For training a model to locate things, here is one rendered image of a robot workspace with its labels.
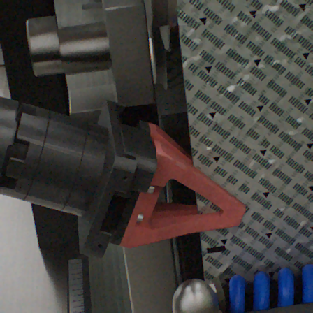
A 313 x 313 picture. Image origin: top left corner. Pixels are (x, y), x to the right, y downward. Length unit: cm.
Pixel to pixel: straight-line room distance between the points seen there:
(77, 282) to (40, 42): 33
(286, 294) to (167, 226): 9
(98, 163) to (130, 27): 11
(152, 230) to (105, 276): 33
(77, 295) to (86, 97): 27
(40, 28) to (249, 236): 20
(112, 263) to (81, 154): 39
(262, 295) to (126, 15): 20
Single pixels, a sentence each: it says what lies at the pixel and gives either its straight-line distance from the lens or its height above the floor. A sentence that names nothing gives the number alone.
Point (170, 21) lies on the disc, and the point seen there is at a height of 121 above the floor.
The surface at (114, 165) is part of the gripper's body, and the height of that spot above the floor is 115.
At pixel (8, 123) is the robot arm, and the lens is 53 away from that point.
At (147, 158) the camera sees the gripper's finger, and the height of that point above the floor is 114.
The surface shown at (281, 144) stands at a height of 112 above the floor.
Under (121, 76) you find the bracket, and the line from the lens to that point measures 62.
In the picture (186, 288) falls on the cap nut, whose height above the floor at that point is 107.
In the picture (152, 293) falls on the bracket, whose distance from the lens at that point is 70.
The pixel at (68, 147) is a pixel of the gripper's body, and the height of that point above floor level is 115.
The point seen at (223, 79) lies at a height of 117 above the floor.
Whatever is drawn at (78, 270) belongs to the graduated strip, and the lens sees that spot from 91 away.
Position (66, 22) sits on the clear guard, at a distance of 160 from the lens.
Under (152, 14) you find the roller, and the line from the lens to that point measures 56.
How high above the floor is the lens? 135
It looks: 23 degrees down
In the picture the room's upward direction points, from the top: 7 degrees counter-clockwise
